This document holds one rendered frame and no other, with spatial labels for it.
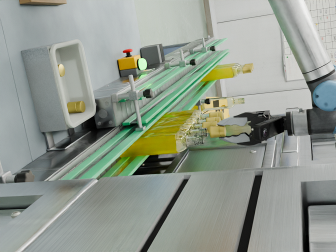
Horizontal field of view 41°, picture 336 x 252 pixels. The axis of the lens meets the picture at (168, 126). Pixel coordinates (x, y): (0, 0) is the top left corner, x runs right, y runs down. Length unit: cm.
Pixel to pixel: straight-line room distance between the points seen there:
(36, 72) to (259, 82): 630
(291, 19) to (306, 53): 9
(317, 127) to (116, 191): 97
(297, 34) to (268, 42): 611
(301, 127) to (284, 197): 97
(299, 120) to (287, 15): 32
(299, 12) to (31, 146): 74
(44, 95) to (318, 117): 74
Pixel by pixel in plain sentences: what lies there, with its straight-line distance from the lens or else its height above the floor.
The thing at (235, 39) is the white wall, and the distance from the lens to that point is 729.
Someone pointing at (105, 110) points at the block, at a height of 86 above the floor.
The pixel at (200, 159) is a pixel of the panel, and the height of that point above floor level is 108.
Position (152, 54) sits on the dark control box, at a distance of 200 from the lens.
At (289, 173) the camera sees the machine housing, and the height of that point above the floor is 142.
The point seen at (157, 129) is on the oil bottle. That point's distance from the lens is 138.
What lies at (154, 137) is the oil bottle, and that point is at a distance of 132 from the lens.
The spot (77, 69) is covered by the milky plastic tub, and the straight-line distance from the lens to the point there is 134.
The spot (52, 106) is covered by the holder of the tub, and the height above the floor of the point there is 80.
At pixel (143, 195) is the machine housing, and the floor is 130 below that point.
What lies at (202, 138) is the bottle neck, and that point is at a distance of 130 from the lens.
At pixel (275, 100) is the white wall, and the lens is 740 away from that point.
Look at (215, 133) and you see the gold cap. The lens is 134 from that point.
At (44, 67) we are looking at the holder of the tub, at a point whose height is 81.
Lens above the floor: 144
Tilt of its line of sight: 18 degrees down
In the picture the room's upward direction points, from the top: 85 degrees clockwise
